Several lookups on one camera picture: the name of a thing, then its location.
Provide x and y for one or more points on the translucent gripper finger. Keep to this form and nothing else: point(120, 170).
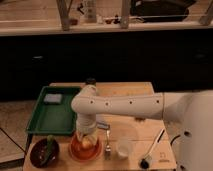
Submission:
point(78, 141)
point(94, 139)

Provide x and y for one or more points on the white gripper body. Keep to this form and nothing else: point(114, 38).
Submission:
point(86, 124)

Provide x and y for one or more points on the red yellow apple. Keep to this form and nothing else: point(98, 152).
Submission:
point(86, 143)

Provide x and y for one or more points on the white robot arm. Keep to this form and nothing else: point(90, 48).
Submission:
point(192, 109)

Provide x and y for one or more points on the red bowl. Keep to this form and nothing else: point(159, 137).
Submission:
point(85, 155)

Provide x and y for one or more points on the dark brown bowl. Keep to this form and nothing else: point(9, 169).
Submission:
point(38, 152)

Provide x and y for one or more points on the grey blue cloth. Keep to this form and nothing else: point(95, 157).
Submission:
point(103, 126)

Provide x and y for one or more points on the silver fork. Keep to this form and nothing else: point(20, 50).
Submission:
point(107, 147)

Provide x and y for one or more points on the green plastic tray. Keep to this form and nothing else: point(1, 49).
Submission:
point(54, 118)

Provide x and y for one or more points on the green cucumber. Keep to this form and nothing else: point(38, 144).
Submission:
point(50, 139)

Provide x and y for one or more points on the clear plastic cup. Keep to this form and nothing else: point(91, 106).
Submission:
point(124, 148)

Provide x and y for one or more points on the small jar with dark lid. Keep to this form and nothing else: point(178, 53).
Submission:
point(90, 81)

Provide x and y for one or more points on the blue grey sponge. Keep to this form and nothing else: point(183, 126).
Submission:
point(53, 98)

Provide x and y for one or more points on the wooden chair leg middle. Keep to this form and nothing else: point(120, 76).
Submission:
point(125, 11)

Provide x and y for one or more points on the black bag on floor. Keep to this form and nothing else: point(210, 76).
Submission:
point(161, 10)

